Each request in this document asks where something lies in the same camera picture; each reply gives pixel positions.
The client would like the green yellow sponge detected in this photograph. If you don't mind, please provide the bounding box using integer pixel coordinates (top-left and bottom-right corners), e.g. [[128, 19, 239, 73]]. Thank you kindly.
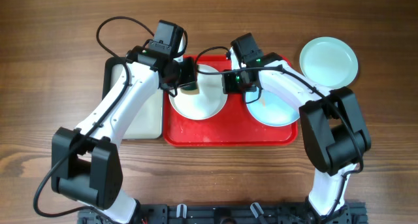
[[180, 82, 200, 95]]

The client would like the light blue plate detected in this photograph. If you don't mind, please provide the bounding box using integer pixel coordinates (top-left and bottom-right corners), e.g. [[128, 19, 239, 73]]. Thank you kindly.
[[244, 88, 299, 127]]

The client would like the white plate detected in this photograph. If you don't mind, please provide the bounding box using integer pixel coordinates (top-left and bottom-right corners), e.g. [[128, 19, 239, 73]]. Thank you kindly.
[[169, 64, 227, 120]]

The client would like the light green plate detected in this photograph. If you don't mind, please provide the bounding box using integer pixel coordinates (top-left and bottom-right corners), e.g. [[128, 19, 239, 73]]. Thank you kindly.
[[299, 37, 359, 89]]

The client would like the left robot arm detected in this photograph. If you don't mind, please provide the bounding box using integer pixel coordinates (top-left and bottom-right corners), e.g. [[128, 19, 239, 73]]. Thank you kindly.
[[50, 46, 196, 223]]

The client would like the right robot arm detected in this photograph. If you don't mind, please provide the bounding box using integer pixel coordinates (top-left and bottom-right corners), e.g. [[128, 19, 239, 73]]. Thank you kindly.
[[222, 51, 372, 223]]

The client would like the red plastic tray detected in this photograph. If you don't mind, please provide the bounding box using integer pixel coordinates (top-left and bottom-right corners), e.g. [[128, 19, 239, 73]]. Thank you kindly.
[[163, 94, 298, 147]]

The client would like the black water tray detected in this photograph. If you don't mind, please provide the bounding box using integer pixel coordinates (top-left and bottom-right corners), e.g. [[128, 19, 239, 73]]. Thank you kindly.
[[102, 57, 163, 140]]

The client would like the right black cable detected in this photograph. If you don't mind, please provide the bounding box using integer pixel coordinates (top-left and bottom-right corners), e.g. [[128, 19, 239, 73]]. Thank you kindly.
[[194, 46, 364, 218]]

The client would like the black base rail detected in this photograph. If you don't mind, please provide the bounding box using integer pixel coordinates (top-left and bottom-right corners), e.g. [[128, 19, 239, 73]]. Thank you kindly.
[[77, 202, 368, 224]]

